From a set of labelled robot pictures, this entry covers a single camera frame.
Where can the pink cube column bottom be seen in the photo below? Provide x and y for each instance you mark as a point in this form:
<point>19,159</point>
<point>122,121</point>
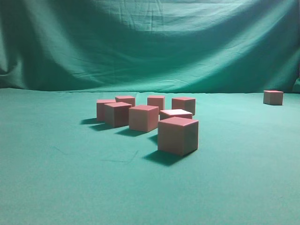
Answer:
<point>117,114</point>

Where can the pink cube placed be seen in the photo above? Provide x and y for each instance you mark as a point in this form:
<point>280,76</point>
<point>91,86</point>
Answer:
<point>184,103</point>
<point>100,108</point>
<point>126,99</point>
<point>156,100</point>

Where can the pink cube column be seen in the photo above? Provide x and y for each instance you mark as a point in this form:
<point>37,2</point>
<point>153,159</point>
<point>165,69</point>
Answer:
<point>117,114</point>
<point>178,135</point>

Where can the pink cube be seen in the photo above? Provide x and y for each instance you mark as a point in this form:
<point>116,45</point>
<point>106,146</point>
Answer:
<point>273,97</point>
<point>165,114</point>
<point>143,118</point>

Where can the green cloth backdrop and cover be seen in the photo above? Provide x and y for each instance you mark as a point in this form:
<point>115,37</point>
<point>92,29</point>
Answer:
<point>60,166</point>

